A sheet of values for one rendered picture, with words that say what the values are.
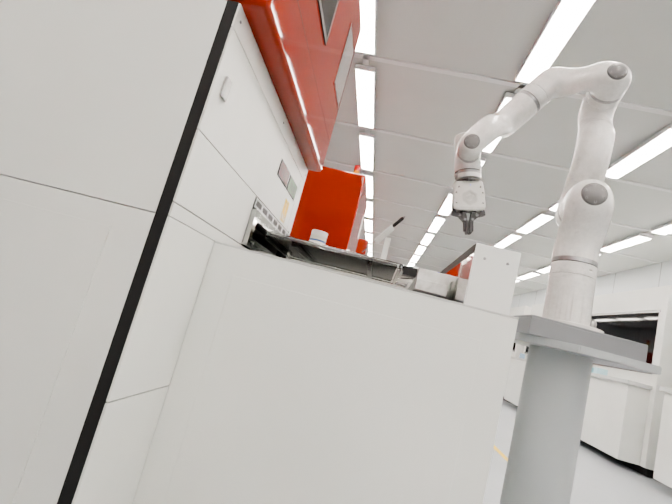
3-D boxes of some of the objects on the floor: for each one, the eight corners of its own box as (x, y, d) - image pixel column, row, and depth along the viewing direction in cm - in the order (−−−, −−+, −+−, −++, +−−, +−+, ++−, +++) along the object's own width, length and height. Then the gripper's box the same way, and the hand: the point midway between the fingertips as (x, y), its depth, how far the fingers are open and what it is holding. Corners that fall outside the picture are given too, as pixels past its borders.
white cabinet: (76, 678, 76) (213, 242, 88) (240, 483, 170) (295, 286, 182) (432, 823, 68) (527, 321, 80) (396, 534, 162) (442, 325, 174)
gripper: (488, 183, 141) (488, 237, 138) (442, 182, 143) (442, 235, 139) (494, 175, 134) (495, 232, 131) (446, 174, 135) (446, 230, 132)
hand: (468, 228), depth 136 cm, fingers closed
